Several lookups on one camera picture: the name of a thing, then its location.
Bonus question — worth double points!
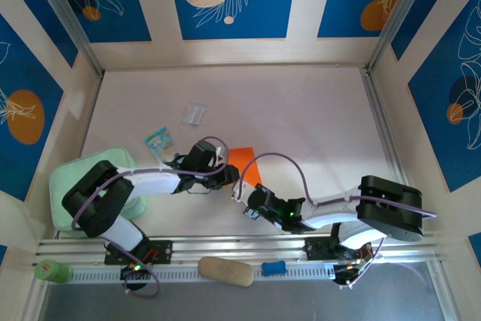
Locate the orange paper sheet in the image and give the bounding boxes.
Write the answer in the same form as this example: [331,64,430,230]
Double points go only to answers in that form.
[227,147,263,186]

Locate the blue bone-shaped sponge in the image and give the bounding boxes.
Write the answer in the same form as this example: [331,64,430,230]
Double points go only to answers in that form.
[261,260,288,277]

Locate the blue and white snack packet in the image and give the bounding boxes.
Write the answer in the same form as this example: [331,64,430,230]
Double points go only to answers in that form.
[144,127,180,161]

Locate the clear plastic packet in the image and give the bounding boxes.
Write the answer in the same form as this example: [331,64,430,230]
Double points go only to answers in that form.
[182,101,208,127]

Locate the tan oval sponge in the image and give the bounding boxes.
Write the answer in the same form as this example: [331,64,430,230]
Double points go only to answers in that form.
[198,256,255,289]

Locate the mint green zip pouch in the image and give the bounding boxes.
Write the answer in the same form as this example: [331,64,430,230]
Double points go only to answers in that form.
[48,147,148,240]

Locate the green bottle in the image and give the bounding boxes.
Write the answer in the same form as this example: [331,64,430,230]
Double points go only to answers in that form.
[33,259,74,283]

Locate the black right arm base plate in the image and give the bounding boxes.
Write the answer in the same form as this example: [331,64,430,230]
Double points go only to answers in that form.
[300,237,374,262]

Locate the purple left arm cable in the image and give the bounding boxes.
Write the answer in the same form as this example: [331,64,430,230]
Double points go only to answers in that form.
[71,135,229,298]

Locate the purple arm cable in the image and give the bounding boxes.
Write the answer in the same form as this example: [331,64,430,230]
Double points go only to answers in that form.
[238,152,439,289]
[71,135,229,298]

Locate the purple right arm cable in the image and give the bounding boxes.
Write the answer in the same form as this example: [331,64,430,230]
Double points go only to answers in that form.
[238,152,439,289]

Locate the aluminium mounting rail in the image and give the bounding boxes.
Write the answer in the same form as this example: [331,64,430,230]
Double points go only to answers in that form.
[35,231,445,262]

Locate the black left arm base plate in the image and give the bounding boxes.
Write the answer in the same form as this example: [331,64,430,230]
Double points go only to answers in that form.
[104,240,174,265]

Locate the slotted white cable duct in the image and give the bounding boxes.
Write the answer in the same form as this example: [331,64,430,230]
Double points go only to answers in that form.
[69,260,339,284]

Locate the aluminium table side rail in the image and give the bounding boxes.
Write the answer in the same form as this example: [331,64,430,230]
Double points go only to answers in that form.
[362,66,410,189]

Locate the aluminium frame post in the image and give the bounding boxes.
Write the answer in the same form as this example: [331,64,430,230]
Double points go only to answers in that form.
[366,0,437,74]
[28,0,104,77]

